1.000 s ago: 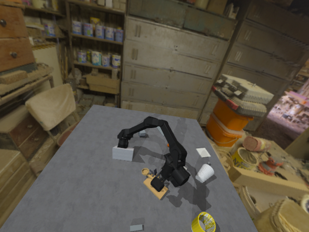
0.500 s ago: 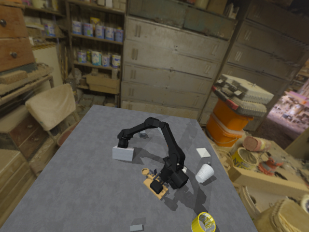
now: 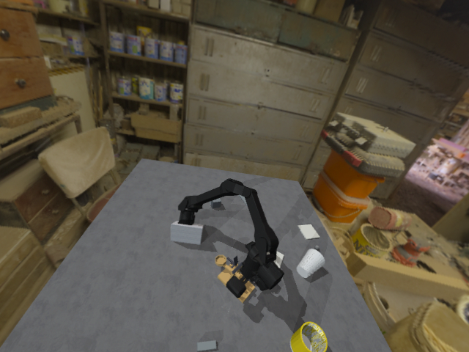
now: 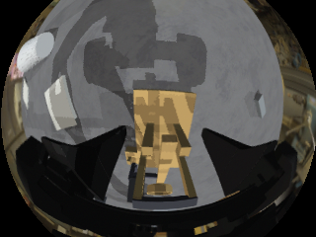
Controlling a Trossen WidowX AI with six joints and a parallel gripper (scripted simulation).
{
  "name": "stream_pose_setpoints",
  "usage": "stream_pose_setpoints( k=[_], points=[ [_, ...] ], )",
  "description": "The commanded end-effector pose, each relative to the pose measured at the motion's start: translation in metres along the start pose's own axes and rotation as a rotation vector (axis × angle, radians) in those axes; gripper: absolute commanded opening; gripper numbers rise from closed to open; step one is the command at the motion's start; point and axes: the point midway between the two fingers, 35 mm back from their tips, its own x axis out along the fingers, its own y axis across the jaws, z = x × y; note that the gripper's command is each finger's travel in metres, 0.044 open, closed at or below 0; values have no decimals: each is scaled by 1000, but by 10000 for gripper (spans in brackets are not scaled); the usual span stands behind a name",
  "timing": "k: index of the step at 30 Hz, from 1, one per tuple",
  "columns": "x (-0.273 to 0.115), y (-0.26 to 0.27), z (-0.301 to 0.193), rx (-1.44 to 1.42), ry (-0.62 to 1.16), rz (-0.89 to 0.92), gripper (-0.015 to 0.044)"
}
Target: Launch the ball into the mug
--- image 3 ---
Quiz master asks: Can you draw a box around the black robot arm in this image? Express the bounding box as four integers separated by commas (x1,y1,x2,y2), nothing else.
178,178,284,291

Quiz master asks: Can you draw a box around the white paper cup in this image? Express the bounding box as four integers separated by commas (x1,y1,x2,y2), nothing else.
297,249,325,278

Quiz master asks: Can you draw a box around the yellow cup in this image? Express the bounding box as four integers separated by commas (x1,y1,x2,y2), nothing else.
290,322,328,352

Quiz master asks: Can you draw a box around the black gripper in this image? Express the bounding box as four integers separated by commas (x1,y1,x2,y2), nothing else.
226,259,258,298

